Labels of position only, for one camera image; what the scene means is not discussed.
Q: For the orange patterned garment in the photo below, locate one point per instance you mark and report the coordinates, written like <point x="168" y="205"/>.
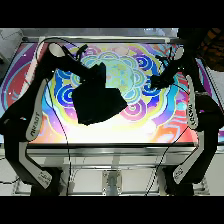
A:
<point x="213" y="46"/>

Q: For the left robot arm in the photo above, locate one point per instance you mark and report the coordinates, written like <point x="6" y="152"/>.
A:
<point x="35" y="113"/>

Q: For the black pants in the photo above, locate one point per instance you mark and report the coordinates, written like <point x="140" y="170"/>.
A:
<point x="96" y="103"/>

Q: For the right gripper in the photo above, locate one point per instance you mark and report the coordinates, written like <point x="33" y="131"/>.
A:
<point x="158" y="82"/>

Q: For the silver frame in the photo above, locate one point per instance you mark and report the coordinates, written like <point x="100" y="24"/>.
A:
<point x="113" y="153"/>

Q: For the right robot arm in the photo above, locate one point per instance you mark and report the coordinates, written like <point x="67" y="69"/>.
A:
<point x="191" y="106"/>

